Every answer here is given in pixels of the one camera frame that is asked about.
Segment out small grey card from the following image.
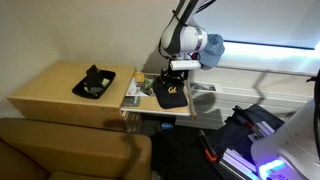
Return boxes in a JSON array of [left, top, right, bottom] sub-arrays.
[[122, 96, 140, 107]]

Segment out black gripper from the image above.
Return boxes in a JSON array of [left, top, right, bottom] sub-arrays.
[[160, 69, 188, 81]]

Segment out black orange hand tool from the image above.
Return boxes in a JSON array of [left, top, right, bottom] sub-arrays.
[[199, 130, 218, 163]]

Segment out sticker label on heater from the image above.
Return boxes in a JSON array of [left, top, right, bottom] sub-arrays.
[[191, 83, 217, 92]]

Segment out wooden cabinet desk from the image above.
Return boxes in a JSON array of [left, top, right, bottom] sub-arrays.
[[7, 61, 136, 131]]

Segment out roller window blind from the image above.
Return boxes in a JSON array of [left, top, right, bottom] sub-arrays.
[[194, 0, 320, 48]]

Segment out blue object under tray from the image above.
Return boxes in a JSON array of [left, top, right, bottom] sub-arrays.
[[161, 123, 174, 130]]

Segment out black equipment case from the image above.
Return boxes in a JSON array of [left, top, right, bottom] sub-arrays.
[[209, 104, 284, 162]]

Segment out white wall heater unit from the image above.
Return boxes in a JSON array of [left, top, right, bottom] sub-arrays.
[[176, 67, 314, 129]]

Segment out black plastic tray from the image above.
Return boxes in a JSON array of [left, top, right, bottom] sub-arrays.
[[72, 69, 116, 99]]

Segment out aluminium rail base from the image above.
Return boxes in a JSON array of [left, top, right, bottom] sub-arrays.
[[219, 149, 259, 180]]

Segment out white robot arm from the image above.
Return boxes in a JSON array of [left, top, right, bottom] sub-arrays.
[[158, 0, 216, 80]]

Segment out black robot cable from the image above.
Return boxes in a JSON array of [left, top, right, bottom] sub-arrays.
[[306, 68, 320, 143]]

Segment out colourful brochure paper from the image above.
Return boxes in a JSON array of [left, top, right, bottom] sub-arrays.
[[126, 73, 157, 97]]

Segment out navy cap yellow logo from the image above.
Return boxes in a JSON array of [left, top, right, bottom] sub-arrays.
[[153, 79, 188, 109]]

